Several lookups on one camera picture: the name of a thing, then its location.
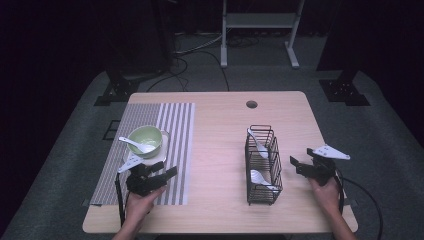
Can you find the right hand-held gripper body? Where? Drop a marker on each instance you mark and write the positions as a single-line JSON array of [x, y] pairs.
[[320, 170]]

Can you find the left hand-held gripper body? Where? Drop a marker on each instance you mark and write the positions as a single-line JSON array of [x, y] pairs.
[[141, 185]]

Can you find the white ceramic spoon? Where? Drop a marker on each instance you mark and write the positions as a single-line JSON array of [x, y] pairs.
[[258, 177], [138, 145], [261, 150]]

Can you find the light green bowl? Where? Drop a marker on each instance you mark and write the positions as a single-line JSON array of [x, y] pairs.
[[150, 135]]

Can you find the person's left hand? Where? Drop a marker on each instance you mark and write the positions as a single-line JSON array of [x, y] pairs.
[[138, 206]]

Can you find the person's right hand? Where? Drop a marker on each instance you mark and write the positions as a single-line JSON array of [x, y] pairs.
[[328, 196]]

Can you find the white square plate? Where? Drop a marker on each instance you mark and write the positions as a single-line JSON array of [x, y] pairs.
[[164, 151]]

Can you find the grey striped placemat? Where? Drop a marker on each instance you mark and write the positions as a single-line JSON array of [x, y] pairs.
[[176, 133]]

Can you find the black stand base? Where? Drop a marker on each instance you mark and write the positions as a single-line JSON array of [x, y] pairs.
[[116, 90], [345, 90]]

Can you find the white metal stand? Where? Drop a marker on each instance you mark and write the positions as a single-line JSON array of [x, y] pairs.
[[260, 20]]

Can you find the black floor outlet frame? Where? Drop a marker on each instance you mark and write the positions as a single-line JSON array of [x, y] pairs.
[[111, 130]]

